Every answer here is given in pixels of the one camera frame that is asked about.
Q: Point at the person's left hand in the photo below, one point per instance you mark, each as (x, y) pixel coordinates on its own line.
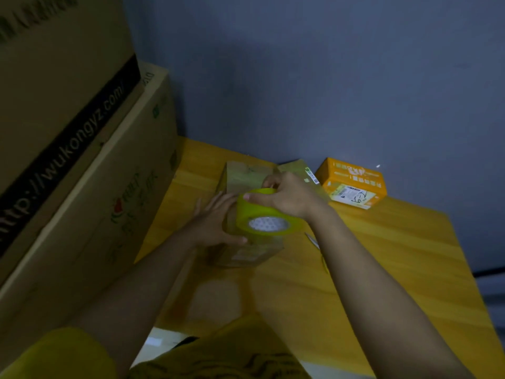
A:
(209, 228)

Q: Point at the person's right hand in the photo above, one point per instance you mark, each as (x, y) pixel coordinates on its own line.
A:
(294, 195)

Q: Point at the person's right thumb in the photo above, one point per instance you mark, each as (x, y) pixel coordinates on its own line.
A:
(259, 198)

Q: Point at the person's left thumb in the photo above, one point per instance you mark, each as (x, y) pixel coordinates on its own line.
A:
(236, 239)

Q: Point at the small brown cardboard box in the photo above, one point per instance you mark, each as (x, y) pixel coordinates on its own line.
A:
(244, 177)

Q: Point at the yellow packing tape roll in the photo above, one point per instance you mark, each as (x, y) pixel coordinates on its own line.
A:
(272, 224)

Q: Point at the person's right forearm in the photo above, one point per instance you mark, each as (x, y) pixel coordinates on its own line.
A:
(367, 303)

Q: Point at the person's left forearm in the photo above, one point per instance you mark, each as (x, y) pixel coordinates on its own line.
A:
(146, 284)

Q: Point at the cardboard box with barcode sticker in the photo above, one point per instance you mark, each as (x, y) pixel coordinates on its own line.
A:
(300, 168)

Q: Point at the orange box with white label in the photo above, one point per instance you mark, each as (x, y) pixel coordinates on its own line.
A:
(347, 177)

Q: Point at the yellow patterned shirt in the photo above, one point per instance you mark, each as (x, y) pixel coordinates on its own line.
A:
(221, 351)

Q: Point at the large cardboard box, fruit print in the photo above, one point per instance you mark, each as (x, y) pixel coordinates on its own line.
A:
(118, 201)

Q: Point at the large cardboard box, black tape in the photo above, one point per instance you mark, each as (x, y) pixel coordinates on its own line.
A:
(59, 86)

